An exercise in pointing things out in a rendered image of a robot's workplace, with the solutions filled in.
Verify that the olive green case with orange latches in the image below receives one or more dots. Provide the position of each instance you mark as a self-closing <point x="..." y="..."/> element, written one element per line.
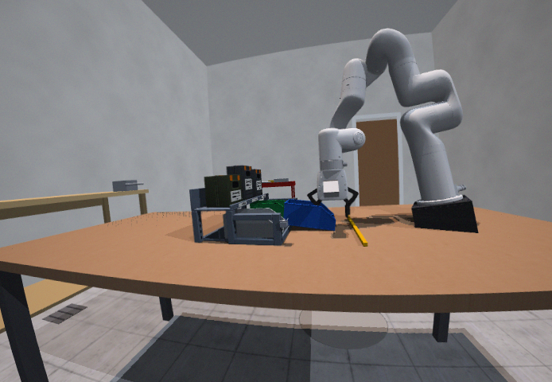
<point x="222" y="191"/>

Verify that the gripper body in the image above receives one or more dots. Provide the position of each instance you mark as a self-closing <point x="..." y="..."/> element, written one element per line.
<point x="332" y="174"/>

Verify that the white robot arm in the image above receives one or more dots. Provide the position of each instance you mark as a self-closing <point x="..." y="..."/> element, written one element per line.
<point x="431" y="165"/>

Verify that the yellow bar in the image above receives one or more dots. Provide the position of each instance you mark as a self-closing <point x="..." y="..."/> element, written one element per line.
<point x="358" y="233"/>

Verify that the dark grey case with orange latches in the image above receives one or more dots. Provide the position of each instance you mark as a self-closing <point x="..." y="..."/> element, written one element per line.
<point x="246" y="179"/>
<point x="257" y="182"/>

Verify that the green open bin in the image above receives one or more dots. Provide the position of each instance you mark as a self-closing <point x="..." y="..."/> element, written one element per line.
<point x="276" y="205"/>

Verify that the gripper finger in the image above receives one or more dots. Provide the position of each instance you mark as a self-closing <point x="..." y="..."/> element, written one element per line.
<point x="349" y="202"/>
<point x="309" y="195"/>

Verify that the grey metal shelf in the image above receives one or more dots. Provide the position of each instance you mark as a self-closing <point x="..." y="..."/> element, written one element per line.
<point x="198" y="203"/>

